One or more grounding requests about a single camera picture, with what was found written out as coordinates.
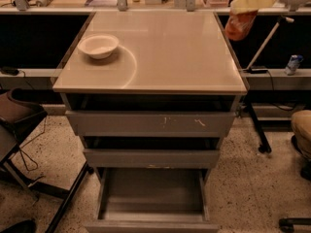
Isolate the red coke can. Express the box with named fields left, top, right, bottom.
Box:
left=225, top=11, right=258, bottom=41

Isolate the blue white can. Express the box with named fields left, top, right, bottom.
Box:
left=285, top=54, right=303, bottom=76

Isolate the grey drawer cabinet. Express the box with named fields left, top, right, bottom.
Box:
left=52, top=10, right=250, bottom=233

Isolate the top grey drawer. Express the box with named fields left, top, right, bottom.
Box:
left=66, top=111, right=234, bottom=138

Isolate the middle grey drawer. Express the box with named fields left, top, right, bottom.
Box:
left=84, top=149, right=220, bottom=169

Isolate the bottom grey open drawer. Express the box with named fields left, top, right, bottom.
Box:
left=86, top=168, right=219, bottom=233

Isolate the white pole stand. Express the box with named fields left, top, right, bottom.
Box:
left=244, top=16, right=294, bottom=72

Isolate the black power adapter right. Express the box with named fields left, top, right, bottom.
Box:
left=248, top=66, right=268, bottom=74

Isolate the black power adapter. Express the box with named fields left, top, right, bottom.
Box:
left=0, top=66, right=19, bottom=76
left=248, top=66, right=268, bottom=74

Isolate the person tan trouser leg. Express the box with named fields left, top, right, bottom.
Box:
left=291, top=110, right=311, bottom=159

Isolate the white bowl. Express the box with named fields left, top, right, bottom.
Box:
left=78, top=34, right=120, bottom=59

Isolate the black chair base wheel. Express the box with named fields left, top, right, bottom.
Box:
left=279, top=217, right=311, bottom=233

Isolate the black power adapter left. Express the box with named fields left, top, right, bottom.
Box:
left=0, top=66, right=19, bottom=76

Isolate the brown office chair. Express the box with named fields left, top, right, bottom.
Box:
left=0, top=89, right=93, bottom=233

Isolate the black shoe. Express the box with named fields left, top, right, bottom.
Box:
left=0, top=219, right=36, bottom=233

